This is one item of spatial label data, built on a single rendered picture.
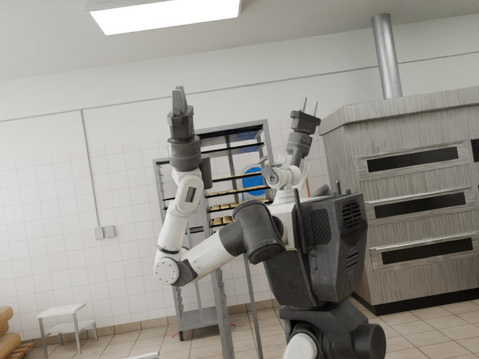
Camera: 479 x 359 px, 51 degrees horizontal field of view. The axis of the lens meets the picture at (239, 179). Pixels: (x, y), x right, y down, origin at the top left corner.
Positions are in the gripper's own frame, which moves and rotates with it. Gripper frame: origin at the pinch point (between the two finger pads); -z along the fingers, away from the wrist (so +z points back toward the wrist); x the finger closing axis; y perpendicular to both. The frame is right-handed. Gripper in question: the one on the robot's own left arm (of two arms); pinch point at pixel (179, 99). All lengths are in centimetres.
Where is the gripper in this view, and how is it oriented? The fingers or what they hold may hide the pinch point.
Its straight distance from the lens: 134.6
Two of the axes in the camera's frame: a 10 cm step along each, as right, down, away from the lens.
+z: 0.6, 9.2, 3.9
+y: 10.0, -0.3, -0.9
